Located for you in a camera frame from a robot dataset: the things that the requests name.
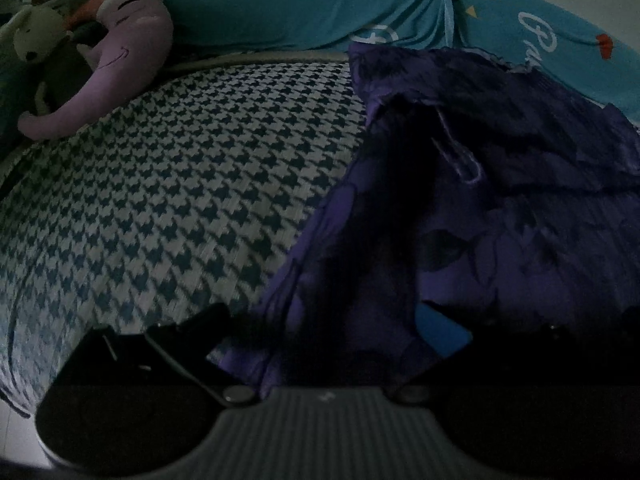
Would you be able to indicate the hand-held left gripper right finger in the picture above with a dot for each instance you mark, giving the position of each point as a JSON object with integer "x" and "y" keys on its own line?
{"x": 440, "y": 330}

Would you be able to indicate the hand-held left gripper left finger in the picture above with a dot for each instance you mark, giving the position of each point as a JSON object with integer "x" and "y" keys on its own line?
{"x": 210, "y": 327}

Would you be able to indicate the purple floral garment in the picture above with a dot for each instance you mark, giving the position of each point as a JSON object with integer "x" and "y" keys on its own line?
{"x": 500, "y": 210}

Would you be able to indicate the houndstooth bed mat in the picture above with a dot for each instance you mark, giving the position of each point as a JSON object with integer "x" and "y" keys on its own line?
{"x": 175, "y": 160}

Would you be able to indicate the pink moon plush pillow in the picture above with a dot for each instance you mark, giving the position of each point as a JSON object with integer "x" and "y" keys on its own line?
{"x": 135, "y": 25}

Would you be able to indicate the teal script print bumper cushion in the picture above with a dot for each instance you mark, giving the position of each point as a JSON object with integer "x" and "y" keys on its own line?
{"x": 550, "y": 25}

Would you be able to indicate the cream rabbit plush toy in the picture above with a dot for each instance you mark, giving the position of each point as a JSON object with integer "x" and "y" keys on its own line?
{"x": 35, "y": 35}

